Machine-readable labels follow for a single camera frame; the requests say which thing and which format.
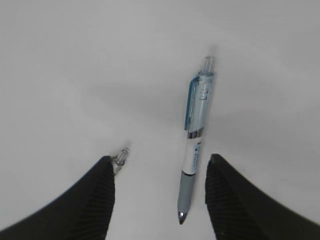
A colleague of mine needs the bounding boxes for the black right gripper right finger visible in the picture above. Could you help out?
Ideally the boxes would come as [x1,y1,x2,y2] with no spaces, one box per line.
[205,154,320,240]

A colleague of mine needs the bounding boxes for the grey clear gel pen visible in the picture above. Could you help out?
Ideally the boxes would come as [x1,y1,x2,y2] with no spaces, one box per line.
[111,147,130,176]

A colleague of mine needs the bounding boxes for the blue white gel pen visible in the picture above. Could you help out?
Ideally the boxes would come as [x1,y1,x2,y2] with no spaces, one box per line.
[177,56,215,225]

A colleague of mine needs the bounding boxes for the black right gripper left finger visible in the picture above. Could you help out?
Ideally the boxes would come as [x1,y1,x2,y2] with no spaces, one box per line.
[0,156,115,240]

